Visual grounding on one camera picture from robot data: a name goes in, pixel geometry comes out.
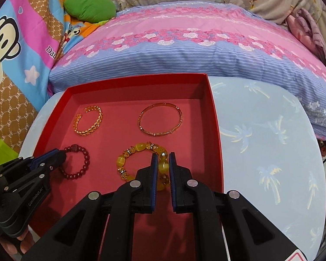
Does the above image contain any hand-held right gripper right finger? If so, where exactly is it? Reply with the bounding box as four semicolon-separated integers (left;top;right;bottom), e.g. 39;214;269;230
168;152;307;261

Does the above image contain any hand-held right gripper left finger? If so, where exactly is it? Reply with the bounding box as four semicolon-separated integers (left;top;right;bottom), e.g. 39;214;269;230
21;153;159;261

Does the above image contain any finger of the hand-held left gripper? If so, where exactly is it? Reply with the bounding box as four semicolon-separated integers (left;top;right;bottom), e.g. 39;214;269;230
3;163;56;193
16;149;68;169

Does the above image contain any yellow stone rhinestone bracelet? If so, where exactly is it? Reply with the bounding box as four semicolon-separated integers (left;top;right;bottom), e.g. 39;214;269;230
117;141;171;191

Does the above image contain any dark red bead bracelet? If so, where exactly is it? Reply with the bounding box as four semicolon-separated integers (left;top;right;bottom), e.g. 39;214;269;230
58;144;90;180

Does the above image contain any red cardboard box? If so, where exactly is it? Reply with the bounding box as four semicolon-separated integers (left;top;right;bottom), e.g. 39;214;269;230
28;73;225;261

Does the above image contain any person's left hand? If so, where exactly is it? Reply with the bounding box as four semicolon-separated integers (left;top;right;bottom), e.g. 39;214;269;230
0;228;37;256

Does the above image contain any thin gold bangle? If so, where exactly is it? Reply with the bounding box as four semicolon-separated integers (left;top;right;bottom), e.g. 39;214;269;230
138;102;183;137

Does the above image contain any cartoon monkey blanket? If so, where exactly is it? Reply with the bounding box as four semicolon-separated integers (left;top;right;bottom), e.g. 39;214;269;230
0;0;120;166

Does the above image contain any pink purple striped pillow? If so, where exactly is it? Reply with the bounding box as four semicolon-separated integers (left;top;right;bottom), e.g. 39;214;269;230
47;2;326;140

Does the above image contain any green cushion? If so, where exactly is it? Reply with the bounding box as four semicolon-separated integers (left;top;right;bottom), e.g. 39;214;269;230
63;0;117;24

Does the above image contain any pink purple cloth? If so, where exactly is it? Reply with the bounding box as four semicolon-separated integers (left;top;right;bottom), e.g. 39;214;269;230
285;8;326;71

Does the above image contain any gold chain bracelet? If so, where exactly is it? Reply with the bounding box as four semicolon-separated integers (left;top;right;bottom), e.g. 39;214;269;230
73;105;103;139

